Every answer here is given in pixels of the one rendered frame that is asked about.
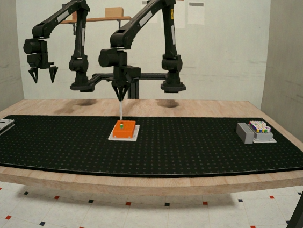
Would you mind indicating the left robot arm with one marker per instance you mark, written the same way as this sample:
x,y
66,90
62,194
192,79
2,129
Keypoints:
x,y
124,37

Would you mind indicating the orange tube rack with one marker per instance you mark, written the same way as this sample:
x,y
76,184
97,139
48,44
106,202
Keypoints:
x,y
128,129

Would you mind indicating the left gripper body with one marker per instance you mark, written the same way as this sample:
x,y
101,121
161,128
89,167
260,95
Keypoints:
x,y
116,82

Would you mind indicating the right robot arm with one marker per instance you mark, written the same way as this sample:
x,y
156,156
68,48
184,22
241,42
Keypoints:
x,y
32,46

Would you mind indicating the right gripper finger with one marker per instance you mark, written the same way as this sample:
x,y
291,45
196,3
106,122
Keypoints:
x,y
53,73
36,74

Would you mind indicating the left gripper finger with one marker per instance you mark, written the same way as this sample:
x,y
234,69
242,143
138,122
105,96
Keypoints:
x,y
121,88
126,87

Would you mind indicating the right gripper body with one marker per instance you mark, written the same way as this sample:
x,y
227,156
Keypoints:
x,y
45,66

